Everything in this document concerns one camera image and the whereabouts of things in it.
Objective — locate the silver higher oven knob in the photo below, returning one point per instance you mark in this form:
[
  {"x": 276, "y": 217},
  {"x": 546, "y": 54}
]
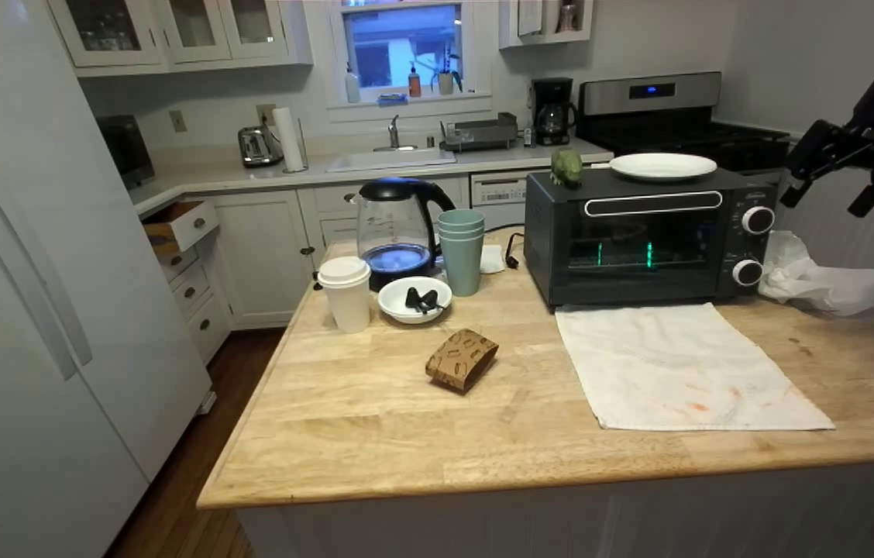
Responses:
[{"x": 757, "y": 217}]

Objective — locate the white wall shelf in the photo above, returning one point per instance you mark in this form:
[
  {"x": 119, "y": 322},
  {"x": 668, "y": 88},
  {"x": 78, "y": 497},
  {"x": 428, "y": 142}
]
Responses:
[{"x": 546, "y": 20}]

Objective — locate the black coffee maker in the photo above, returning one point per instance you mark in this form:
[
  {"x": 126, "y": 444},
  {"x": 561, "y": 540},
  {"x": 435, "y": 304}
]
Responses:
[{"x": 553, "y": 114}]

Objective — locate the kitchen window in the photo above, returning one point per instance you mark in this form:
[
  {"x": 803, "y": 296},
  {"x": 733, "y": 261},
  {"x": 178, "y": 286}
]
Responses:
[{"x": 403, "y": 48}]

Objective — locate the glass electric kettle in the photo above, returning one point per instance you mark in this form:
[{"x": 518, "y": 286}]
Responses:
[{"x": 394, "y": 234}]

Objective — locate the green vegetable toy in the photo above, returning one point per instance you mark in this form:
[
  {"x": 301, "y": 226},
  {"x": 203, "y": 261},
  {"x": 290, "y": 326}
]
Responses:
[{"x": 568, "y": 170}]

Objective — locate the teal stacked cups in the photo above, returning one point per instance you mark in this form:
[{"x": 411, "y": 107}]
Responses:
[{"x": 463, "y": 254}]

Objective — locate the black toaster oven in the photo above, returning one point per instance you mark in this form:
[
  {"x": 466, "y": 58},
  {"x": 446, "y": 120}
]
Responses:
[{"x": 642, "y": 249}]

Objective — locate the black countertop appliance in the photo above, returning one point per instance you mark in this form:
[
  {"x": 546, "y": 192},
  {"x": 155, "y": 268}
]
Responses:
[{"x": 127, "y": 149}]

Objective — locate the white refrigerator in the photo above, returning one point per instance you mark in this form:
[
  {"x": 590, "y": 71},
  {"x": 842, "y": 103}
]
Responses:
[{"x": 35, "y": 312}]

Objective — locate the black dish rack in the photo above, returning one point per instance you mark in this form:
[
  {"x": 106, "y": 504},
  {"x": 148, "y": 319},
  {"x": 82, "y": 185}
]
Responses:
[{"x": 480, "y": 135}]

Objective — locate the brown bread slice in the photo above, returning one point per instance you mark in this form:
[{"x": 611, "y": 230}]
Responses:
[{"x": 458, "y": 362}]

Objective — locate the white plate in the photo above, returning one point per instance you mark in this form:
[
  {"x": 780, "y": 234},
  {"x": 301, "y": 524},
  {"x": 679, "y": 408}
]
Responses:
[{"x": 665, "y": 167}]

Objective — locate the white lidded cup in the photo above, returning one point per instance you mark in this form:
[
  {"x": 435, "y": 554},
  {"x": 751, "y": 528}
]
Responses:
[{"x": 346, "y": 296}]

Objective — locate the white lower kitchen cabinets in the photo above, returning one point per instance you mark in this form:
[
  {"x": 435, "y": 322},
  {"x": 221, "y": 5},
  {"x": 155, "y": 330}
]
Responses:
[{"x": 270, "y": 249}]

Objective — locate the silver toaster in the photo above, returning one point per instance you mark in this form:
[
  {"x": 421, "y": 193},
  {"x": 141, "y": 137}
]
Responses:
[{"x": 259, "y": 146}]

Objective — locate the white kitchen sink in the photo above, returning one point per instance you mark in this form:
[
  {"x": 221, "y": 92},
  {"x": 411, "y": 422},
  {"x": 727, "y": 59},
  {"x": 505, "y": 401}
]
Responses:
[{"x": 384, "y": 159}]

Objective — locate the white paper towel roll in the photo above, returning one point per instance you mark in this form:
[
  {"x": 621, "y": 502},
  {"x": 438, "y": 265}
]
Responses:
[{"x": 290, "y": 142}]

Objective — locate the orange soap bottle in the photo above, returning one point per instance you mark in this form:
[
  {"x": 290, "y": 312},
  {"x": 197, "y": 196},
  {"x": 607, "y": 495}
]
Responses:
[{"x": 413, "y": 84}]

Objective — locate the white glass door cabinets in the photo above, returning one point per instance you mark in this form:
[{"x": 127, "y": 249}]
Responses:
[{"x": 178, "y": 32}]

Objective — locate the wooden top kitchen island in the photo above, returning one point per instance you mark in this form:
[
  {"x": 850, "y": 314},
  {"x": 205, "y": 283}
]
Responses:
[{"x": 384, "y": 422}]

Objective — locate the black items in bowl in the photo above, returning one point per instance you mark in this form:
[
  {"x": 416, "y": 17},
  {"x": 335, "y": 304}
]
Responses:
[{"x": 421, "y": 299}]

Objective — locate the chrome sink faucet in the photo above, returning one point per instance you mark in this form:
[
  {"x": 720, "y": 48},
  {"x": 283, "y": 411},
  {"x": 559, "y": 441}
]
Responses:
[{"x": 394, "y": 133}]

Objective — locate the white bowl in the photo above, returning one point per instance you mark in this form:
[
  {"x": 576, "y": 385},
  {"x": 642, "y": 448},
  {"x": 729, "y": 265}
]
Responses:
[{"x": 394, "y": 304}]

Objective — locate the open wooden drawer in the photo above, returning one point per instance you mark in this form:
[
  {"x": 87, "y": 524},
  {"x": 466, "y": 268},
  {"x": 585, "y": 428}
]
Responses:
[{"x": 179, "y": 226}]

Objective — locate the crumpled white paper towel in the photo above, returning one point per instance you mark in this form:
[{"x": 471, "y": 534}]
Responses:
[{"x": 829, "y": 279}]

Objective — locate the flat white cloth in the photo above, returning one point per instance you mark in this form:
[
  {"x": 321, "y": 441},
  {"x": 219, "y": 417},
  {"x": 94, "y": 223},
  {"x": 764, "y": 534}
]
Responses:
[{"x": 686, "y": 367}]

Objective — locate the steel black stove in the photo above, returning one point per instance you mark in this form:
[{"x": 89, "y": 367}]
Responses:
[{"x": 686, "y": 126}]

